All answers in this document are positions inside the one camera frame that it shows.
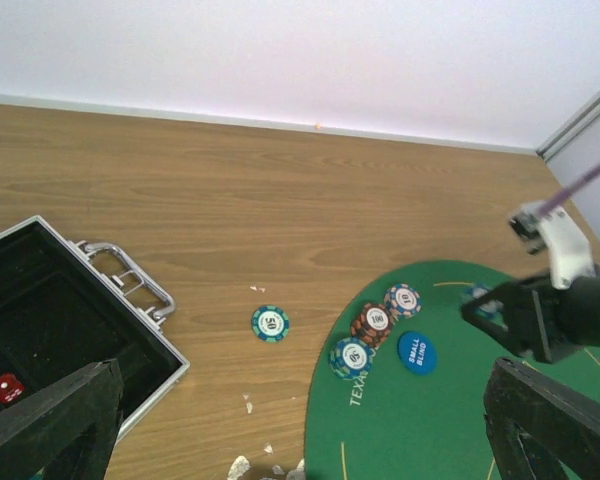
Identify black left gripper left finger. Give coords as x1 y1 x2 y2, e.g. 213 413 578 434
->
0 359 124 479

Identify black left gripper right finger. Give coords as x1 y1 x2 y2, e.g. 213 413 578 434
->
483 357 600 479

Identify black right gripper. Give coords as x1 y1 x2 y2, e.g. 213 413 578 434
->
460 272 573 364

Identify blue 50 chips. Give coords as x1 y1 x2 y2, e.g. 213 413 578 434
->
328 337 375 380
460 283 508 331

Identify blue small blind button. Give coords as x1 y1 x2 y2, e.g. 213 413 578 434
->
397 331 438 375

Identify blue orange 10 chip stack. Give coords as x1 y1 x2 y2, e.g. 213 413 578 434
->
384 283 422 321

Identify red 100 chip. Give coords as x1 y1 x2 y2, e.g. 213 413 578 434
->
350 302 394 349

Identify blue green 50 chip stack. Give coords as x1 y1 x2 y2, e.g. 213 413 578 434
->
251 305 290 343

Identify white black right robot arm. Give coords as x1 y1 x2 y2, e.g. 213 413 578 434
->
460 193 600 364

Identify red die in case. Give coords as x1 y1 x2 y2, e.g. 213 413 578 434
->
0 373 25 405

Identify silver aluminium poker case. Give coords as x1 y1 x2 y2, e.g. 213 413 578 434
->
0 215 190 438

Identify round green poker mat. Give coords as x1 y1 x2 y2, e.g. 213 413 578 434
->
305 260 600 479

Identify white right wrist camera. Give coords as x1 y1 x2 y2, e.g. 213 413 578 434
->
508 201 596 290

